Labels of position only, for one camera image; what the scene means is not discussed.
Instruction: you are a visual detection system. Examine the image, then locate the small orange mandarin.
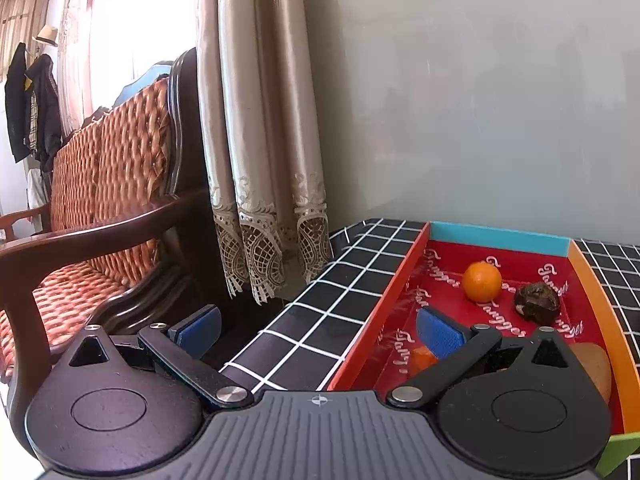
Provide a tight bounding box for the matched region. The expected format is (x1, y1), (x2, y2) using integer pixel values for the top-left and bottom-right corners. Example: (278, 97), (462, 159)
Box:
(461, 261), (502, 304)

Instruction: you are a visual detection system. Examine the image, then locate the black white grid tablecloth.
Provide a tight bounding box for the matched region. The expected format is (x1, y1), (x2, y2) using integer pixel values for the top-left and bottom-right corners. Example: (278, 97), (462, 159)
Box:
(219, 218), (640, 480)

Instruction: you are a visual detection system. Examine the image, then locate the beige lace curtain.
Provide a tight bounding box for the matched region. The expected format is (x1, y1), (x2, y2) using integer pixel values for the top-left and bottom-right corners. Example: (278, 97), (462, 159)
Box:
(196, 0), (331, 304)

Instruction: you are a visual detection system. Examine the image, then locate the large orange mandarin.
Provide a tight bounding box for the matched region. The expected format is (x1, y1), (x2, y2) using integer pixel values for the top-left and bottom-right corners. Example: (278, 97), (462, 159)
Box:
(408, 346), (438, 377)

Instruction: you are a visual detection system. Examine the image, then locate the orange woven sofa cushion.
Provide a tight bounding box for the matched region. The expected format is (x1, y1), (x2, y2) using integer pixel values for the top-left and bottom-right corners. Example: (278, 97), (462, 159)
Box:
(32, 76), (172, 347)

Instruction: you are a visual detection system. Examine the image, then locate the straw hat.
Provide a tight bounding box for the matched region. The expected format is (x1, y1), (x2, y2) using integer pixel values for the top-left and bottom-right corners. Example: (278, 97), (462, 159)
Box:
(32, 24), (58, 48)

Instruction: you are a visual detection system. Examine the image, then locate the colourful cardboard box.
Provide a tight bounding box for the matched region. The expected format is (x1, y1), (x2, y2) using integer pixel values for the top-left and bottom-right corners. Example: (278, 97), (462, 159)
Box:
(324, 219), (639, 479)

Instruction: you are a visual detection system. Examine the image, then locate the brown kiwi fruit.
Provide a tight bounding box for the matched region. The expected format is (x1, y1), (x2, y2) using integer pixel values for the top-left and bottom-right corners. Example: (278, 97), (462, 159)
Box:
(570, 342), (613, 403)

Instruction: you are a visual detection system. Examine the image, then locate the dark wooden sofa frame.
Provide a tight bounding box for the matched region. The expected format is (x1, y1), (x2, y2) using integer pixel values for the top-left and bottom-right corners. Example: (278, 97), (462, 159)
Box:
(1, 50), (227, 442)

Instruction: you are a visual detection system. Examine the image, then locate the black hanging jacket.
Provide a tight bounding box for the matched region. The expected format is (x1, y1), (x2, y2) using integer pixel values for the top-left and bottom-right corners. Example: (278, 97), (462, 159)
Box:
(4, 42), (63, 174)

